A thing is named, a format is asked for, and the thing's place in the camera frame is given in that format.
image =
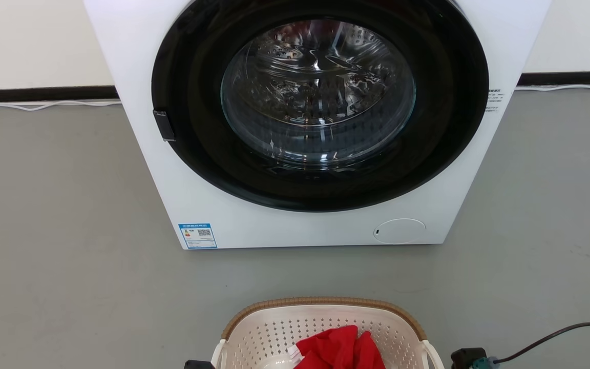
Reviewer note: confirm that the cream perforated laundry basket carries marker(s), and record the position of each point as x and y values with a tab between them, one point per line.
274	328

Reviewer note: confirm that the white front-load washing machine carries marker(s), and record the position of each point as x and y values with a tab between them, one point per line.
136	77

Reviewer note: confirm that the red garment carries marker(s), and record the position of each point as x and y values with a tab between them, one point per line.
338	348

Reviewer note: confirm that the small printed text label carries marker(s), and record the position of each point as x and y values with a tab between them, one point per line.
494	100

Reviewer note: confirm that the round black washing machine door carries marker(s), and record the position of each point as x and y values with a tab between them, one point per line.
192	102

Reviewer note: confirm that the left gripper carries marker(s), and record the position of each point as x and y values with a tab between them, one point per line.
197	365

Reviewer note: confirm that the steel washing machine drum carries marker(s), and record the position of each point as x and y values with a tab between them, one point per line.
318	92

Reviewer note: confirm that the blue energy label sticker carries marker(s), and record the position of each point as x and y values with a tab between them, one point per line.
197	236

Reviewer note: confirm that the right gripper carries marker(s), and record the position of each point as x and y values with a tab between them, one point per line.
466	359

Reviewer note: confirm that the round white filter cover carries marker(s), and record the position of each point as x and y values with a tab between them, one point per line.
400	231

